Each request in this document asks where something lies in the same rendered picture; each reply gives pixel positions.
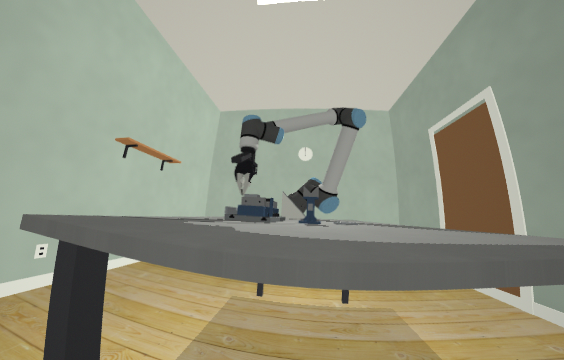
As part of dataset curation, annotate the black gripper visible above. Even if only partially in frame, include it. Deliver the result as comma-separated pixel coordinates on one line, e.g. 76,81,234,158
234,146,258,195

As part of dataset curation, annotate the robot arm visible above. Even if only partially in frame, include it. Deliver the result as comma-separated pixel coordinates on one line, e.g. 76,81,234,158
239,108,366,214

